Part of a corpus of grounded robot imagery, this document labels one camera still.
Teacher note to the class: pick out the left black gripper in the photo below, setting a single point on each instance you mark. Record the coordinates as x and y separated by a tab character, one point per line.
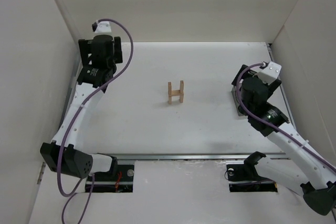
84	48

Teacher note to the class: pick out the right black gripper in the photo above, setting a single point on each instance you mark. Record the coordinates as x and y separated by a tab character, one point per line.
239	73

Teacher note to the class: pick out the smoky transparent plastic box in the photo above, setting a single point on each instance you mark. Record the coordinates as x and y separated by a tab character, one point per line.
239	110

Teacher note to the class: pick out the plain wood block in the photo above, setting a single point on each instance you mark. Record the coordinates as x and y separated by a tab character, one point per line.
175	93

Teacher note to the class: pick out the engraved wood block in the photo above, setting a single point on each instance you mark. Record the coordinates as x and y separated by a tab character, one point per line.
169	88

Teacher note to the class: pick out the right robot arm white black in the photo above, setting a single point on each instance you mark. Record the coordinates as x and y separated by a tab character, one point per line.
314	178

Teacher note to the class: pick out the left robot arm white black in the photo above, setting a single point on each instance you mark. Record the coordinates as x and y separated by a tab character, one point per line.
64	151

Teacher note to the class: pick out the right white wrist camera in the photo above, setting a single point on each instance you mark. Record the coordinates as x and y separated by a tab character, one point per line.
269	73

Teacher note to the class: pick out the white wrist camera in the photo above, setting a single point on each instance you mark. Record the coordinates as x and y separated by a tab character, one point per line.
269	73
102	27

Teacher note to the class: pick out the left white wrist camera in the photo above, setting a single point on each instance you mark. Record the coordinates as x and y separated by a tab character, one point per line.
102	27

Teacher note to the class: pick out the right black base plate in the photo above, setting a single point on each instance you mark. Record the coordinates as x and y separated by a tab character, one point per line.
243	180

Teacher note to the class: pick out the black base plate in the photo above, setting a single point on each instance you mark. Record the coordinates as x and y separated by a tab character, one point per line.
119	180
243	180

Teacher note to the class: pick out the aluminium table frame rail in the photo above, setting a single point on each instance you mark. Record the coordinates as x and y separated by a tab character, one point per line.
134	120

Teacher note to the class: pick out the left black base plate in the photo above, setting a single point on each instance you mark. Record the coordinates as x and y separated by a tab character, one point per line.
119	180

